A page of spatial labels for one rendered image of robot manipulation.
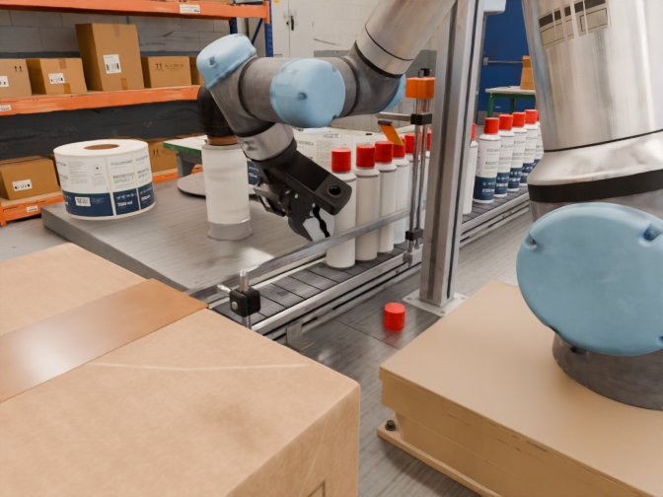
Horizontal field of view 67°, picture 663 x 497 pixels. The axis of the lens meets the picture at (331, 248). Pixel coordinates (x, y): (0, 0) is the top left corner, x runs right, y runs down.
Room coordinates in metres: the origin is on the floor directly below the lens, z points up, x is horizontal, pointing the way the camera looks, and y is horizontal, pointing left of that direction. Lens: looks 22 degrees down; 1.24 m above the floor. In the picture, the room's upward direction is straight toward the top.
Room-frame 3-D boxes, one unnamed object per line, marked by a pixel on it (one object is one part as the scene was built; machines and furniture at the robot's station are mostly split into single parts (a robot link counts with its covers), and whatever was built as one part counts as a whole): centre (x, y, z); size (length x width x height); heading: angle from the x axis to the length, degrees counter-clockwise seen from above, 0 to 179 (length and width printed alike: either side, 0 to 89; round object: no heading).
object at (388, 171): (0.88, -0.09, 0.98); 0.05 x 0.05 x 0.20
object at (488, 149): (1.20, -0.38, 0.98); 0.05 x 0.05 x 0.20
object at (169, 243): (1.23, 0.20, 0.86); 0.80 x 0.67 x 0.05; 137
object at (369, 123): (3.13, -0.29, 0.91); 0.60 x 0.40 x 0.22; 143
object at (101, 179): (1.16, 0.53, 0.95); 0.20 x 0.20 x 0.14
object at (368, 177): (0.84, -0.06, 0.98); 0.05 x 0.05 x 0.20
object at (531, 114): (1.36, -0.53, 0.98); 0.05 x 0.05 x 0.20
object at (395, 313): (0.69, -0.10, 0.85); 0.03 x 0.03 x 0.03
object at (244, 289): (0.55, 0.12, 0.91); 0.07 x 0.03 x 0.16; 47
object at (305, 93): (0.62, 0.03, 1.19); 0.11 x 0.11 x 0.08; 46
